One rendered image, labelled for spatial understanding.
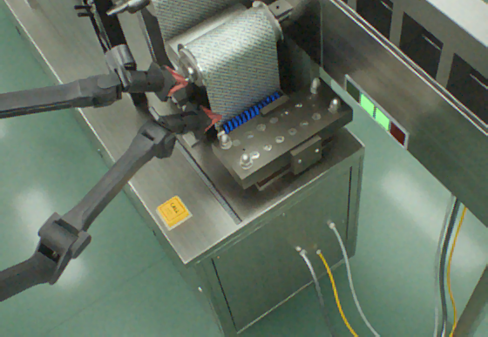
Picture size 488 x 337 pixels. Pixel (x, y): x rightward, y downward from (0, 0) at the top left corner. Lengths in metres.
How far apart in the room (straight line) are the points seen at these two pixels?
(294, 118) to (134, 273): 1.27
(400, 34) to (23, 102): 0.90
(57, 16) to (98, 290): 1.17
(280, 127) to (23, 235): 1.62
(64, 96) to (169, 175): 0.52
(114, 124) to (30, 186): 1.19
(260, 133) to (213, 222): 0.29
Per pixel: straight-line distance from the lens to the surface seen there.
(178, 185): 2.02
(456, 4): 1.38
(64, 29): 2.57
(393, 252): 2.88
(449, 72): 1.45
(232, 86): 1.87
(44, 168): 3.36
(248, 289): 2.33
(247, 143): 1.91
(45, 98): 1.68
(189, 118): 1.84
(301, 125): 1.94
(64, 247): 1.60
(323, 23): 1.78
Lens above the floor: 2.60
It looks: 56 degrees down
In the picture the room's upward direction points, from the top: 11 degrees counter-clockwise
